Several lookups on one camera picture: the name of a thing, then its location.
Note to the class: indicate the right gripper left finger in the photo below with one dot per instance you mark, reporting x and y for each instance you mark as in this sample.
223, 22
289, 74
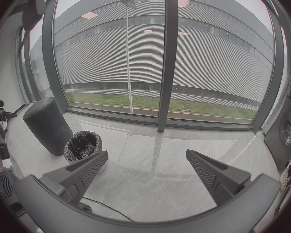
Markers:
80, 176

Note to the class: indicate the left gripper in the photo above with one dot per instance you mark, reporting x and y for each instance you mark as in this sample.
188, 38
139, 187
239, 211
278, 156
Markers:
0, 115

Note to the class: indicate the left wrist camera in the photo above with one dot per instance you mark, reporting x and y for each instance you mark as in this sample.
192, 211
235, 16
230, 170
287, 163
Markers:
1, 104

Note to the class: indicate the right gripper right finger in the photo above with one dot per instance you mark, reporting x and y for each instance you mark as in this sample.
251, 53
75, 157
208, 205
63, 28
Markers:
215, 176

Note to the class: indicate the dark grey washing machine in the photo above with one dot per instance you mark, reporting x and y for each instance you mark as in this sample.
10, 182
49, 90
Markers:
286, 135

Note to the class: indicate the dark grey round chair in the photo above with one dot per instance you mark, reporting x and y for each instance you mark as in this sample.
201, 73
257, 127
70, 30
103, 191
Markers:
46, 125

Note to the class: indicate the window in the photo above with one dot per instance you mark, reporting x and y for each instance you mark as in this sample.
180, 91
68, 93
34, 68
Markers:
208, 57

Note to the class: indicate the black plastic bag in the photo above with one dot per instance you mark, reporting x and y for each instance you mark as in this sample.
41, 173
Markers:
77, 145

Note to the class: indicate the round woven basket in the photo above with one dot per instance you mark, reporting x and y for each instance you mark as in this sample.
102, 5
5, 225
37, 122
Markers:
287, 183

